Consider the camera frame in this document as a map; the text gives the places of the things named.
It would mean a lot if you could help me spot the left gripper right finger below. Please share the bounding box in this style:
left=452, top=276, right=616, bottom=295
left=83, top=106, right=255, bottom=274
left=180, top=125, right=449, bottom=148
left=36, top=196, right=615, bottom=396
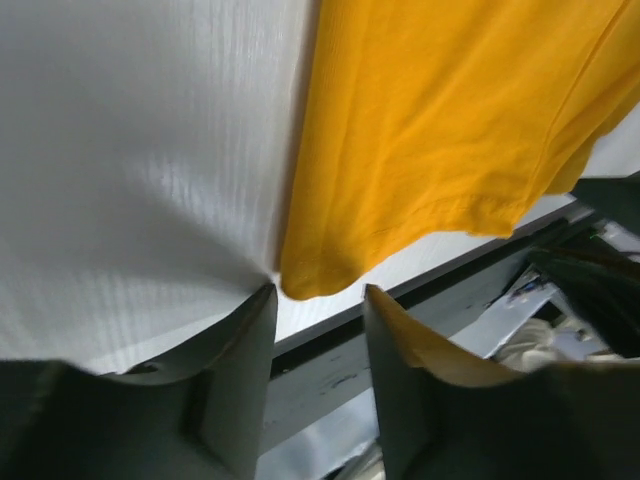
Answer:
left=363, top=283, right=640, bottom=480

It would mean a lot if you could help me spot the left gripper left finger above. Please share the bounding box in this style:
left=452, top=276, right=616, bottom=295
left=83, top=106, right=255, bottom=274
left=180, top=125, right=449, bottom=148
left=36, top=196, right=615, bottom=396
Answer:
left=1, top=284, right=277, bottom=479

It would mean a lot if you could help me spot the orange t shirt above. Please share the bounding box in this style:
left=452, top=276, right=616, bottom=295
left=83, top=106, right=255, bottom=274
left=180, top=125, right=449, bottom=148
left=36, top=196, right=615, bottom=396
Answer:
left=279, top=1, right=639, bottom=300

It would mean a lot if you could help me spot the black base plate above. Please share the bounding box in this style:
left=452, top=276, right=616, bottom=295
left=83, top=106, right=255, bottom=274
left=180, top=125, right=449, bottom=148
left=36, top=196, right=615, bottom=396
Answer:
left=271, top=214, right=598, bottom=380

